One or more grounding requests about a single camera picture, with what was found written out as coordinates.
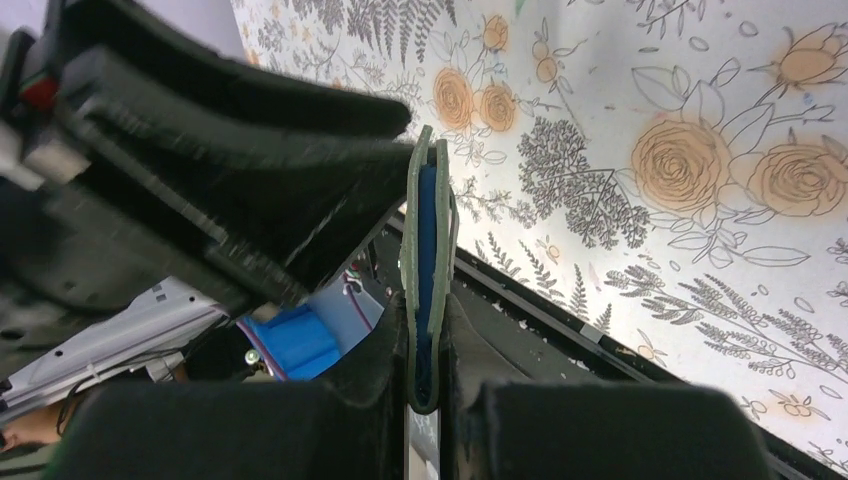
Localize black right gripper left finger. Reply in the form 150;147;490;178
43;293;406;479

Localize floral patterned table mat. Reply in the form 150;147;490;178
233;1;847;475

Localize green card holder wallet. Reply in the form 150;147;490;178
399;125;459;415

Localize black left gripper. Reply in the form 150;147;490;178
1;1;412;312

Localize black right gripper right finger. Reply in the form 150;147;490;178
440;297;772;479

